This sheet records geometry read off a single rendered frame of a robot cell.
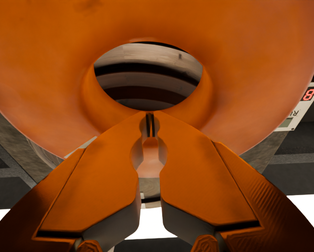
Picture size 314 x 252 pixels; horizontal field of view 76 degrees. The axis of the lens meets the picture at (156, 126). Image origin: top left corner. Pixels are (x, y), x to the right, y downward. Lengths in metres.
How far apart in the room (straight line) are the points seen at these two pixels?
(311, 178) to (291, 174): 0.66
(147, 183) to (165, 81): 0.20
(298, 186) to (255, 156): 8.19
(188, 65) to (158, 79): 0.05
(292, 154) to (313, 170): 3.72
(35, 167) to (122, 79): 0.66
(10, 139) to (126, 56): 0.57
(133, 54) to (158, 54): 0.04
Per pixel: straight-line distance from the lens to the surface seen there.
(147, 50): 0.31
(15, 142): 0.81
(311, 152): 6.37
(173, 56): 0.32
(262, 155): 0.86
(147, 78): 0.31
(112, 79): 0.32
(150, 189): 0.42
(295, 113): 0.70
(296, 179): 9.15
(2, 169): 6.49
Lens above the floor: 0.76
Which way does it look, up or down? 46 degrees up
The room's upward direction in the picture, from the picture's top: 177 degrees clockwise
